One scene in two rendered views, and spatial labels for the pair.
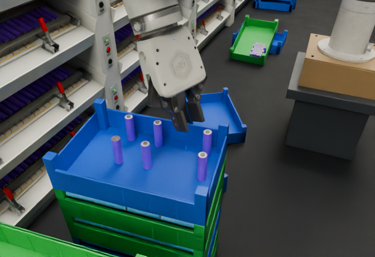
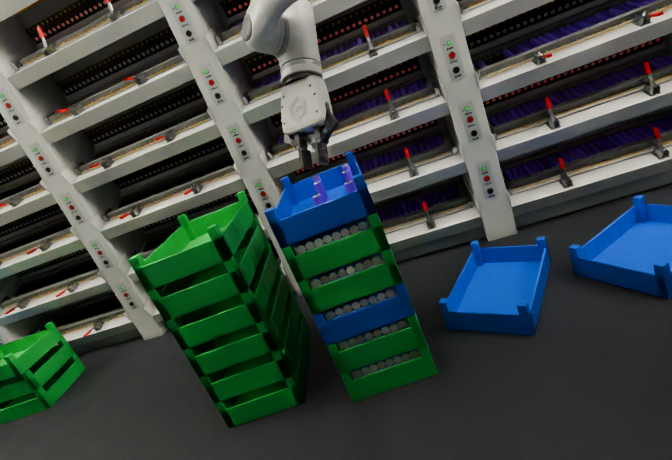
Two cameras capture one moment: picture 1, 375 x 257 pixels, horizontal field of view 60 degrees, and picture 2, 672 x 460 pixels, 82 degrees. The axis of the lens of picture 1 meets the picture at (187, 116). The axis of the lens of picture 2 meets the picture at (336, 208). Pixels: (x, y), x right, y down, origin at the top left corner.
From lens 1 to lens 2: 86 cm
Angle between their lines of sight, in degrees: 71
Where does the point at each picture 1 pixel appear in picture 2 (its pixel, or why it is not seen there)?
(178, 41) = (299, 88)
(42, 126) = (382, 184)
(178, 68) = (295, 111)
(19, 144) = not seen: hidden behind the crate
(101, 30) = (458, 98)
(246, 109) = not seen: outside the picture
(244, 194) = (552, 352)
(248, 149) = (656, 310)
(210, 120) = (649, 250)
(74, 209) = not seen: hidden behind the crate
